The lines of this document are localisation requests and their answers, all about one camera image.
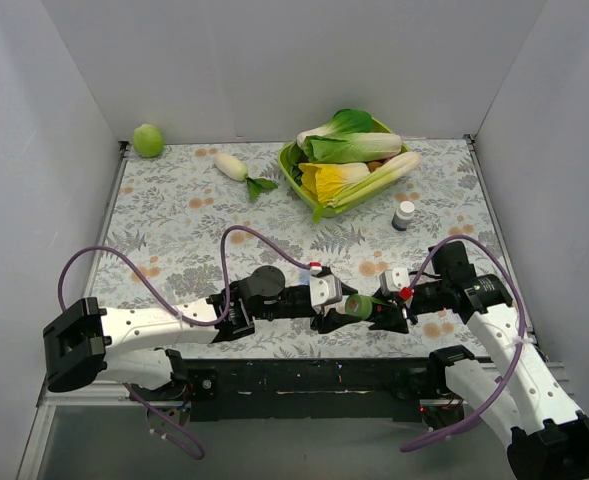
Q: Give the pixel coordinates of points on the green round cabbage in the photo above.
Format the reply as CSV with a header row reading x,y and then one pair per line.
x,y
148,141

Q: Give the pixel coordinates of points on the green bok choy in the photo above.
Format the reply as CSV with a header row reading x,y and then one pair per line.
x,y
348,138

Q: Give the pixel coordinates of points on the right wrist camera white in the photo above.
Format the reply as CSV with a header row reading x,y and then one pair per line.
x,y
393,280

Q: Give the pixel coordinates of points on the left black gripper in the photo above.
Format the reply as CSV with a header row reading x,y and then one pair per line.
x,y
319,310

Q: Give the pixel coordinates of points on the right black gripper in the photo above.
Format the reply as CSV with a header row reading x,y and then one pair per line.
x,y
400,310

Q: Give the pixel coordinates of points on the white pill bottle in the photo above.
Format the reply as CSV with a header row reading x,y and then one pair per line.
x,y
403,215

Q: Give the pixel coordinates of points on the yellow napa cabbage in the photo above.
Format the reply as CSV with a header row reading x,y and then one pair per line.
x,y
327,181

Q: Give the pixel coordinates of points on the white radish with leaves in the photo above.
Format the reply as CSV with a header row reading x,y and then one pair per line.
x,y
235,169

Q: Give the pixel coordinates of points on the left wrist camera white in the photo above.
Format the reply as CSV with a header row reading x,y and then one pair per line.
x,y
324,287

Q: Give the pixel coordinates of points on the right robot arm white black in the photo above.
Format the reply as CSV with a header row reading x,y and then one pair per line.
x,y
544,431

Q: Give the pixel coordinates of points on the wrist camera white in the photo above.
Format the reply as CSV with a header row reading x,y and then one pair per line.
x,y
393,280
324,287

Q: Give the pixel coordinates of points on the green pill bottle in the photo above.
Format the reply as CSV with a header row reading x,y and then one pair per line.
x,y
365,308

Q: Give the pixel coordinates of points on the green plastic basket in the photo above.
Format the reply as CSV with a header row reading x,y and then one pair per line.
x,y
291,156

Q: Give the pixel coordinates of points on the green celery stalk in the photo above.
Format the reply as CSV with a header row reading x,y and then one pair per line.
x,y
381,178

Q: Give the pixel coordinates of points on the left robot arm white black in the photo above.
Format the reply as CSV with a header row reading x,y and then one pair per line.
x,y
87,342

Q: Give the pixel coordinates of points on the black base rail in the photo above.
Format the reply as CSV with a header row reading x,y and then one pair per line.
x,y
398,389

